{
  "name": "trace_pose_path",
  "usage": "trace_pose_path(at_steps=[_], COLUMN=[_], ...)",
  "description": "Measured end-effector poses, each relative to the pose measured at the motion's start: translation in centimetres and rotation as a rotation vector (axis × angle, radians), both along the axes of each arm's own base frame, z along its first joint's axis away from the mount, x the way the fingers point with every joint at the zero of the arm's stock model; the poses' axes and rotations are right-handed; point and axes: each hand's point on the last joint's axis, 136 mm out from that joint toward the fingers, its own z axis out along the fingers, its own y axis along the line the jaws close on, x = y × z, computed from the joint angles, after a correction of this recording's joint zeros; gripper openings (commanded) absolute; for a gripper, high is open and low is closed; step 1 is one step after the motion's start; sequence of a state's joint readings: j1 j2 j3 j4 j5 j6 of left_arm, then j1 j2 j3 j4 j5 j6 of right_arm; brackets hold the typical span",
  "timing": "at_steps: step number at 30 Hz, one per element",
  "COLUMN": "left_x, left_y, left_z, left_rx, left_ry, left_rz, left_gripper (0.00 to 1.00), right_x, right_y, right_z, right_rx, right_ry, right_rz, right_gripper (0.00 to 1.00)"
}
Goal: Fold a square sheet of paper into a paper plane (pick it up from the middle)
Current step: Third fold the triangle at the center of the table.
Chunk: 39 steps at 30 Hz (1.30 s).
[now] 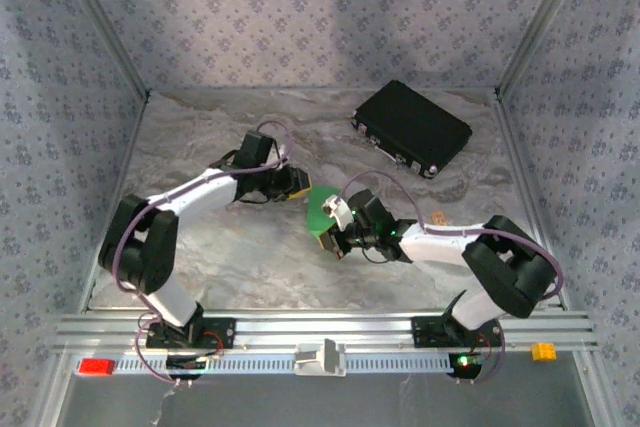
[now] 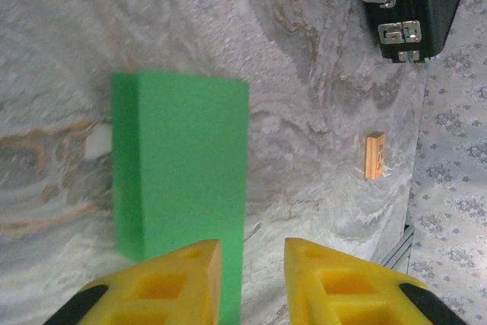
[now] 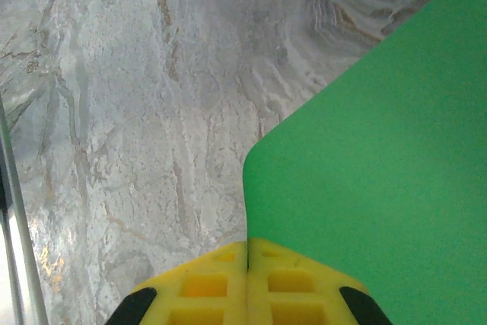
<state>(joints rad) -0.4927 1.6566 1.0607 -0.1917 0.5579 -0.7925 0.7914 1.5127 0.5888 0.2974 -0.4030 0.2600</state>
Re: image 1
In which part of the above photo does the aluminium frame post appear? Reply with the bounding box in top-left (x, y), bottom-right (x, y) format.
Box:
top-left (493, 0), bottom-right (599, 98)

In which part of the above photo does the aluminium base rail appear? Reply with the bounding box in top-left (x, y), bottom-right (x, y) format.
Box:
top-left (53, 310), bottom-right (600, 354)

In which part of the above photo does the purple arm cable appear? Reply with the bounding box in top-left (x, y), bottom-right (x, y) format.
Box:
top-left (112, 119), bottom-right (296, 388)
top-left (338, 170), bottom-right (565, 386)

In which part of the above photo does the green paper sheet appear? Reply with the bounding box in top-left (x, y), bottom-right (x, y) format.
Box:
top-left (306, 185), bottom-right (344, 241)

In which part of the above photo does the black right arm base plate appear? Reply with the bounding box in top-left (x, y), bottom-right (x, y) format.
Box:
top-left (410, 315), bottom-right (504, 349)

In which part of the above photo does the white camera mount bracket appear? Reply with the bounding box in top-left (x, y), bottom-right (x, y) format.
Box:
top-left (293, 337), bottom-right (348, 378)

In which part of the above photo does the red toy brick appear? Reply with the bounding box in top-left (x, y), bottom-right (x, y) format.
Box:
top-left (79, 357), bottom-right (117, 377)

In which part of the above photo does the yellow toy brick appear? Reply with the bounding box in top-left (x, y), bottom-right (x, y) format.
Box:
top-left (530, 341), bottom-right (558, 362)

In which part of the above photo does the white slotted cable duct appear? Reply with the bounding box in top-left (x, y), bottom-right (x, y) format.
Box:
top-left (74, 352), bottom-right (485, 377)

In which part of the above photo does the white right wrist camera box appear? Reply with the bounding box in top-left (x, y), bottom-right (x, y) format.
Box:
top-left (322, 195), bottom-right (355, 229)

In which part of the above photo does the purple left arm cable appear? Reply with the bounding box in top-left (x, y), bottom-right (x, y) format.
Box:
top-left (112, 119), bottom-right (296, 388)

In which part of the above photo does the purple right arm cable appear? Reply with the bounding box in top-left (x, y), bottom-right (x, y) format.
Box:
top-left (338, 170), bottom-right (565, 386)

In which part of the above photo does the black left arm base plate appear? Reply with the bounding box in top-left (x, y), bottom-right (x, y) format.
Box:
top-left (144, 317), bottom-right (237, 350)

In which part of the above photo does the aluminium side rail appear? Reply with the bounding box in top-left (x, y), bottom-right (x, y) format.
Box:
top-left (492, 91), bottom-right (571, 312)
top-left (79, 91), bottom-right (151, 313)

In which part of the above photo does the black hard case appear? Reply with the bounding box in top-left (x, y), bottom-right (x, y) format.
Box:
top-left (351, 79), bottom-right (474, 180)

